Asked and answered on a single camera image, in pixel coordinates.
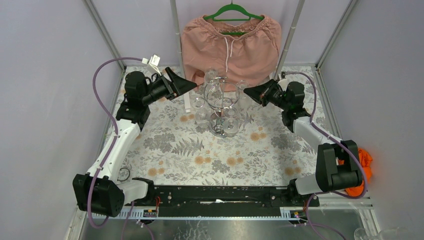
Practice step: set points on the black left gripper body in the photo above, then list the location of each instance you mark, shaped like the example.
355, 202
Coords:
167, 85

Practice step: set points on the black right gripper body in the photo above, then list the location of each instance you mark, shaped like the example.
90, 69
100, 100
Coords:
275, 96

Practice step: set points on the chrome wine glass rack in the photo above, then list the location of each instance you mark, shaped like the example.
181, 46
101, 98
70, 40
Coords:
222, 98

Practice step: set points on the clear wine glass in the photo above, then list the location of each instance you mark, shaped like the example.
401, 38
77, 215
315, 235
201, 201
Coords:
241, 85
230, 126
211, 77

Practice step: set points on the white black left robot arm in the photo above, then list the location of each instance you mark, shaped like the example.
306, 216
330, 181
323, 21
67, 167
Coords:
98, 191

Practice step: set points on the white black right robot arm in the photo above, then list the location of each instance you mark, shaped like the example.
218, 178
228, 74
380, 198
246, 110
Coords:
337, 163

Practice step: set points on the clear wine glass front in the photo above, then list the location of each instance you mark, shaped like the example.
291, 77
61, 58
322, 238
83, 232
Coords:
230, 126

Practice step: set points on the pink shorts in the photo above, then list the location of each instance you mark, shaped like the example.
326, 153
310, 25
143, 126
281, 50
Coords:
248, 51

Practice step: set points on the floral table mat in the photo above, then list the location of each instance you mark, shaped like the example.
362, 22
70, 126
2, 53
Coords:
172, 149

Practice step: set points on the green clothes hanger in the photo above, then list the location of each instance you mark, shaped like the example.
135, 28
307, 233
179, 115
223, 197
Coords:
232, 13

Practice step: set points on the orange cloth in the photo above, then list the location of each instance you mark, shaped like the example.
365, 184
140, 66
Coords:
365, 160

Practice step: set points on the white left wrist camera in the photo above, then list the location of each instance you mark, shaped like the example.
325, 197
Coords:
152, 64

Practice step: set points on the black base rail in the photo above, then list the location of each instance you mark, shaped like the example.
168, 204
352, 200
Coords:
224, 201

